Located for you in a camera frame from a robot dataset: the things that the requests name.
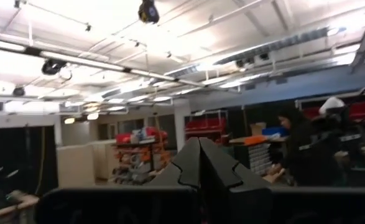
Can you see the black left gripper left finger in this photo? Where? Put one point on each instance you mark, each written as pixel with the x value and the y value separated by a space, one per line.
pixel 182 171

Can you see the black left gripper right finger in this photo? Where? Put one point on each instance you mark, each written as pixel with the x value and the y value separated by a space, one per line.
pixel 219 171

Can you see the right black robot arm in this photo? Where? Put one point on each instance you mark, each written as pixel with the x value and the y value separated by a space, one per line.
pixel 334 127

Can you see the storage shelf with orange bins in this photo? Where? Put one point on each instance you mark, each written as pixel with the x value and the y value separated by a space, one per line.
pixel 138 155

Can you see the small parts drawer cabinet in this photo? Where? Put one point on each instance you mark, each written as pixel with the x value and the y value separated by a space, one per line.
pixel 259 158

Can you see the rack with red bins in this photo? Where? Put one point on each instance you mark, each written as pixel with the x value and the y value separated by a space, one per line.
pixel 205 126

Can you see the cardboard box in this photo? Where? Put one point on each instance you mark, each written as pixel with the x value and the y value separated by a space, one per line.
pixel 257 128

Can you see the blue plastic bin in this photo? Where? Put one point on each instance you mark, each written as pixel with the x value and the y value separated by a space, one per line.
pixel 274 131

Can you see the person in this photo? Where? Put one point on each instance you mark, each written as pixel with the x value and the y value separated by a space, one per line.
pixel 303 155

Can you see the beige cabinet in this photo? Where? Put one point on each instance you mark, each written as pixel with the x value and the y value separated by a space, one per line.
pixel 75 165

